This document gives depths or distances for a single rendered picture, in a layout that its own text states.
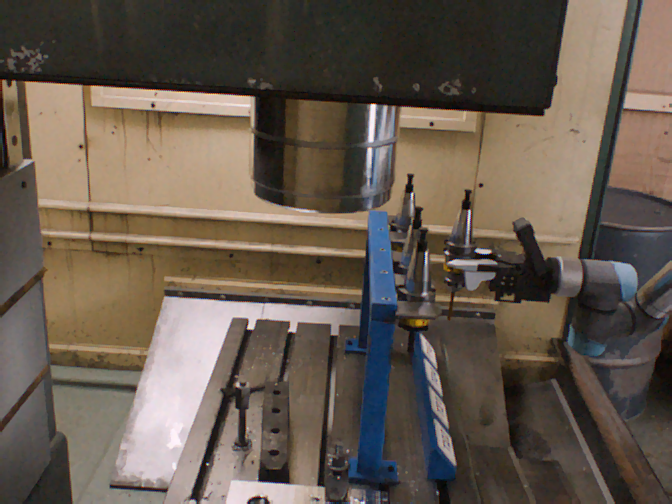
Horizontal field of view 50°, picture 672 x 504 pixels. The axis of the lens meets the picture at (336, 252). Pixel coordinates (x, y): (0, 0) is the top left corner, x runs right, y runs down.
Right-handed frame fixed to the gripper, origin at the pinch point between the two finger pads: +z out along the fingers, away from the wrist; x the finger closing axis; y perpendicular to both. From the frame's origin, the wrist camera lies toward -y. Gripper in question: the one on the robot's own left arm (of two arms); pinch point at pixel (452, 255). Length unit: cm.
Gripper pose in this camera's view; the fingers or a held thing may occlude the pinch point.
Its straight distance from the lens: 142.1
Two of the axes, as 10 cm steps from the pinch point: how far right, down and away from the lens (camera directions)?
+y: -0.9, 9.3, 3.4
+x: 0.3, -3.4, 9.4
